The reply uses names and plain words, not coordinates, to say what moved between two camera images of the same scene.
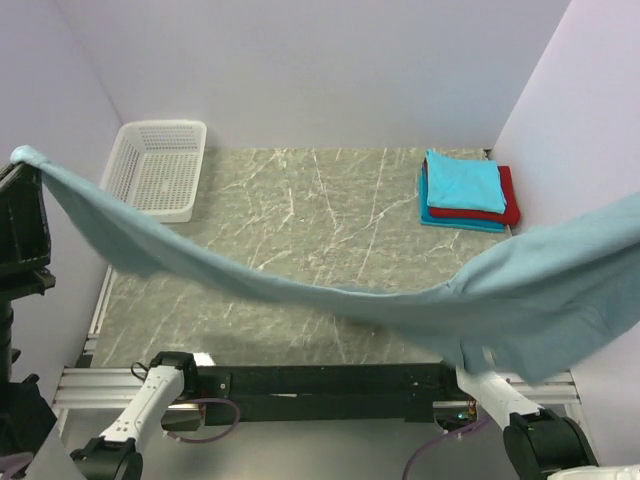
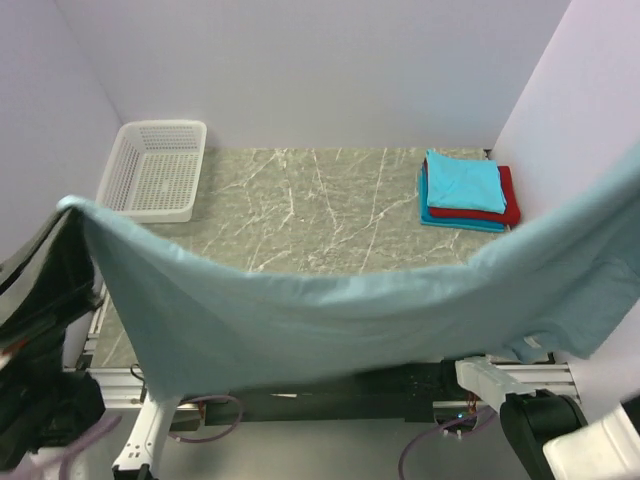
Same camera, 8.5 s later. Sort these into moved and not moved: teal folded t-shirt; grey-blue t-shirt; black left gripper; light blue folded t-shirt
Moved: black left gripper; grey-blue t-shirt
Not moved: light blue folded t-shirt; teal folded t-shirt
